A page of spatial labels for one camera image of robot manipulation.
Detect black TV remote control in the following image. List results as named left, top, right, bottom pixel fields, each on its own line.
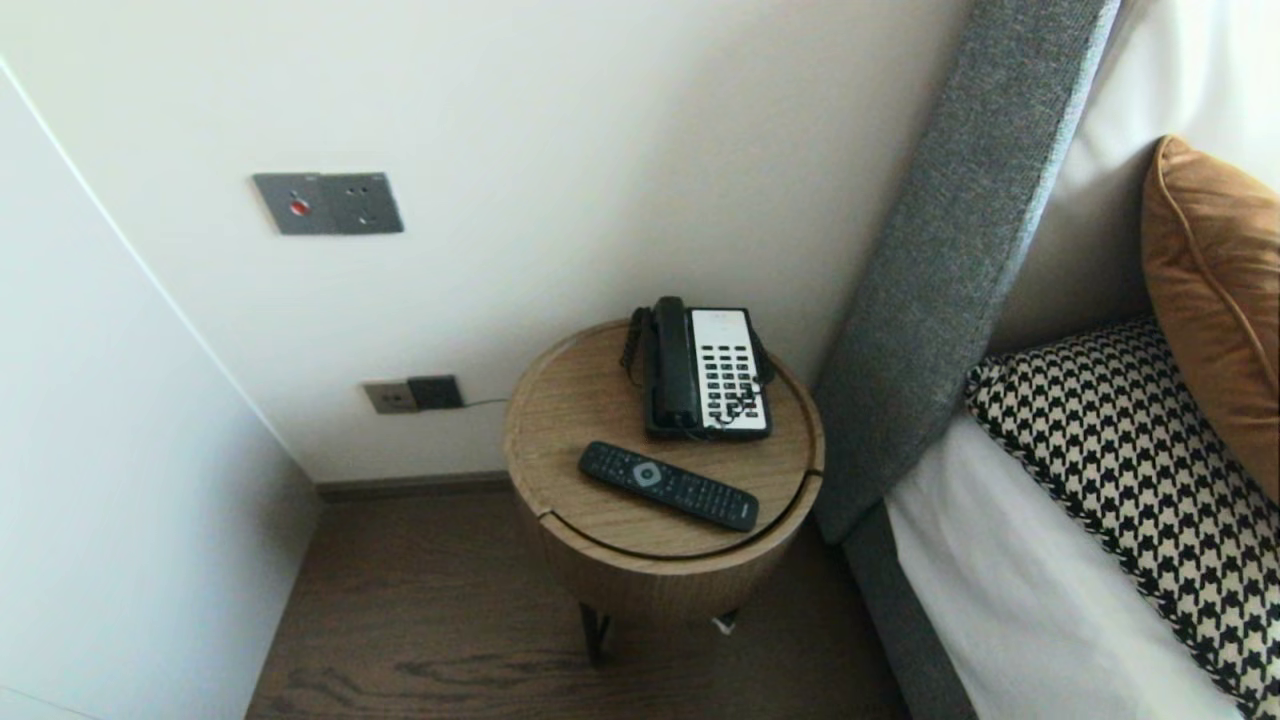
left=578, top=441, right=761, bottom=533

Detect round wooden bedside table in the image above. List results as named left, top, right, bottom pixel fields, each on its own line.
left=503, top=318, right=827, bottom=629
left=520, top=470, right=826, bottom=629

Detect black telephone handset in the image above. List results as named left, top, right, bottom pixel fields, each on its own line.
left=651, top=296, right=704, bottom=432

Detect black and white desk telephone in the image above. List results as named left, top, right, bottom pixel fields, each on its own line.
left=640, top=296, right=777, bottom=443

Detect brown wooden baseboard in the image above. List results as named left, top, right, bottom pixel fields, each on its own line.
left=315, top=470, right=513, bottom=503

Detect black metal table legs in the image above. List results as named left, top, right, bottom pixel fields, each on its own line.
left=578, top=600, right=743, bottom=666

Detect grey fabric headboard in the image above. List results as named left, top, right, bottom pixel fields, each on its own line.
left=812, top=0, right=1126, bottom=541

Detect black white houndstooth pillow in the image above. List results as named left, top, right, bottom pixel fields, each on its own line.
left=965, top=315, right=1280, bottom=716

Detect brown velvet pillow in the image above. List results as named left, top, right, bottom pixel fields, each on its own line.
left=1143, top=135, right=1280, bottom=501

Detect white bed pillow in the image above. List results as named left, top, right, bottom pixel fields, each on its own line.
left=990, top=0, right=1280, bottom=353

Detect black coiled telephone cord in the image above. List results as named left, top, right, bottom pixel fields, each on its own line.
left=620, top=306, right=778, bottom=442

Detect dark grey wall power socket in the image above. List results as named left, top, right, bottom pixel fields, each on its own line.
left=407, top=375, right=465, bottom=411

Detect beige wall socket plate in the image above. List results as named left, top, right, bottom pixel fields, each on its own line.
left=363, top=380, right=416, bottom=415

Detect grey wall switch panel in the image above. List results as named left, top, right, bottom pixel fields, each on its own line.
left=252, top=172, right=405, bottom=236

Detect grey upholstered bed frame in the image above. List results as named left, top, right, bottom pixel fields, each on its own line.
left=840, top=500, right=981, bottom=720

